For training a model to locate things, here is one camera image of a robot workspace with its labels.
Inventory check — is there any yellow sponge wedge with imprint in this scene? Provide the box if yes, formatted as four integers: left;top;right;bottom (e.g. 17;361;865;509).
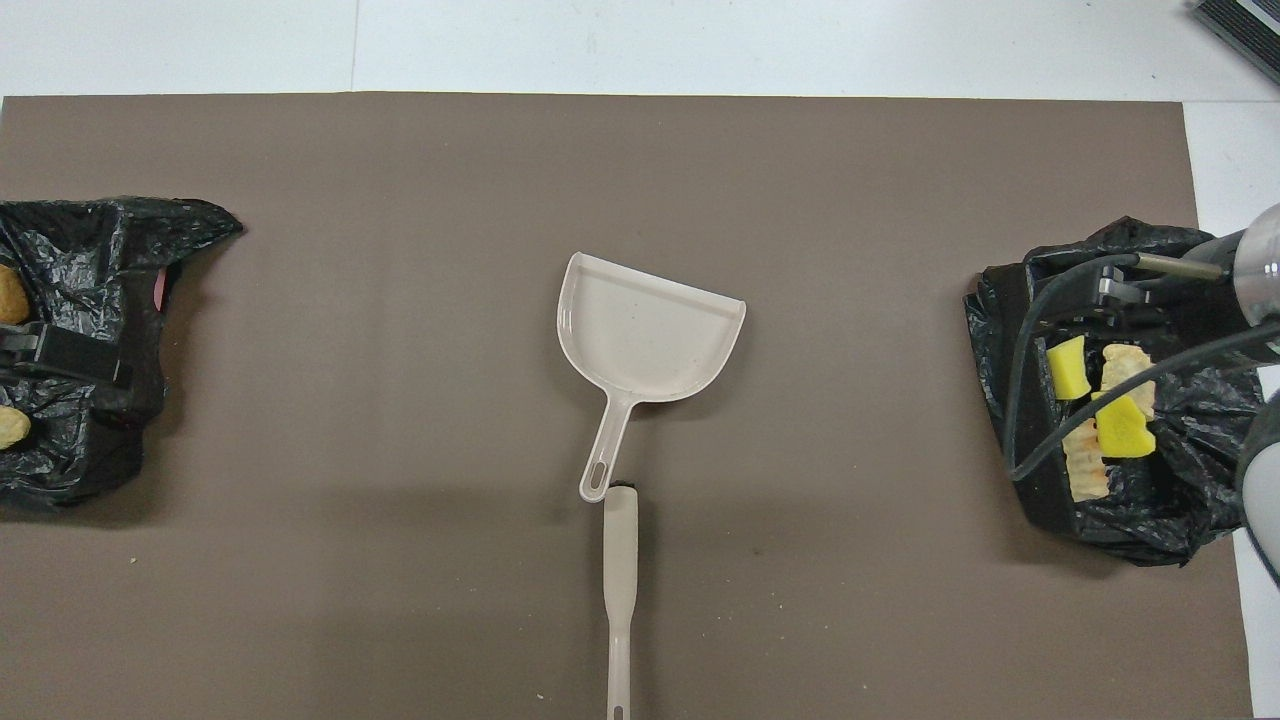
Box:
1092;393;1158;459

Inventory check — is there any beige hand brush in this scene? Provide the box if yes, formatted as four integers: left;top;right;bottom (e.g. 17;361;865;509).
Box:
602;483;641;720

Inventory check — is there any ribbed beige foam chunk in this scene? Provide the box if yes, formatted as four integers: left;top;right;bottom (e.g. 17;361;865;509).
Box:
1060;418;1111;503

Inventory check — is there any brown table mat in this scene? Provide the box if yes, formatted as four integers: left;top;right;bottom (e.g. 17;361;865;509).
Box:
0;92;1256;720

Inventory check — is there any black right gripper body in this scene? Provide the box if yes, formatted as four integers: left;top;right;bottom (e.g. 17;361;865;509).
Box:
1150;262;1241;346

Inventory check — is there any beige plastic dustpan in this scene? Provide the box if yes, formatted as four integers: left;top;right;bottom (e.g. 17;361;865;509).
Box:
557;251;748;504

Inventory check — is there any dark ribbed panel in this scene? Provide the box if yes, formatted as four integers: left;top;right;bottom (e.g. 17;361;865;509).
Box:
1190;0;1280;86

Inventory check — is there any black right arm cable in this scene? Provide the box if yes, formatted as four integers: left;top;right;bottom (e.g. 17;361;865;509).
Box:
1003;252;1280;483

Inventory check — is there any small yellow sponge wedge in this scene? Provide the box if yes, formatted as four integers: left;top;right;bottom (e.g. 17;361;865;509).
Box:
1046;335;1092;402

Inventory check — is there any black trash bag bin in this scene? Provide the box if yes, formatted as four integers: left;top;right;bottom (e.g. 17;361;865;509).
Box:
0;196;244;511
964;215;1280;569

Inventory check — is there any orange brown foam lump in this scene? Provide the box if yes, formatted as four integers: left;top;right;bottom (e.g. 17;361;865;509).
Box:
0;263;31;327

